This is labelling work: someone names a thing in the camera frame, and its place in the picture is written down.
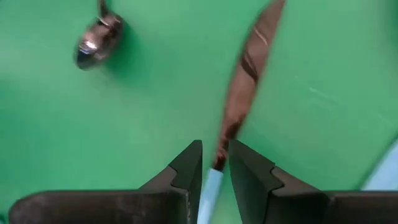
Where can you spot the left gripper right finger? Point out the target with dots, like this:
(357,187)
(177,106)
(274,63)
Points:
(280,205)

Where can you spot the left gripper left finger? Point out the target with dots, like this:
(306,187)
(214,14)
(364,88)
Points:
(124,208)

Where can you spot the green table mat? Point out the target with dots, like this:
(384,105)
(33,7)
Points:
(155,109)

